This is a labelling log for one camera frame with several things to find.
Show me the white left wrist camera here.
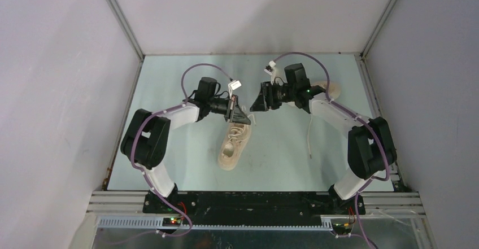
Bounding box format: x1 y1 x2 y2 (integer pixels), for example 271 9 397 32
228 80 242 93

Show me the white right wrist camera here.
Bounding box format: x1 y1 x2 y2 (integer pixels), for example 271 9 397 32
264 60 280 84

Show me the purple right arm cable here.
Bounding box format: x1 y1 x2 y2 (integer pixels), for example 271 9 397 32
272 51 392 249

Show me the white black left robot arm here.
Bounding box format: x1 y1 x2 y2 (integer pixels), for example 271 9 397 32
120 77 251 213

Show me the aluminium frame rail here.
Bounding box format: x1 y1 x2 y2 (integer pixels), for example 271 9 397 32
87 191 426 231

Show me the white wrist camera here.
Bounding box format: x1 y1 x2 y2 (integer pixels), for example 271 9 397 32
264 60 280 84
228 80 242 93

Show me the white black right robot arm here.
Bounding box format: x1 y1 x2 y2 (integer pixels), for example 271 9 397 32
250 61 396 214

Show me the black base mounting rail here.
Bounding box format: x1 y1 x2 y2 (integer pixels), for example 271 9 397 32
142 191 366 227

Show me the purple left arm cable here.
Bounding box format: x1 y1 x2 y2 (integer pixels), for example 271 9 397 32
95 63 234 246

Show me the beige sneaker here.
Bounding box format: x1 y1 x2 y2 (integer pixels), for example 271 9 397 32
217 123 252 171
288 81 342 160

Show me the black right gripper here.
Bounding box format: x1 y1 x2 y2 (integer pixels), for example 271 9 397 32
250 81 297 112

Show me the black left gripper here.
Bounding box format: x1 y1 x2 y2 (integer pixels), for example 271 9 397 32
207 94 250 125

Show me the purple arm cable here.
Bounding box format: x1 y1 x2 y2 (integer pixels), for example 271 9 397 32
272 51 392 249
95 63 234 246

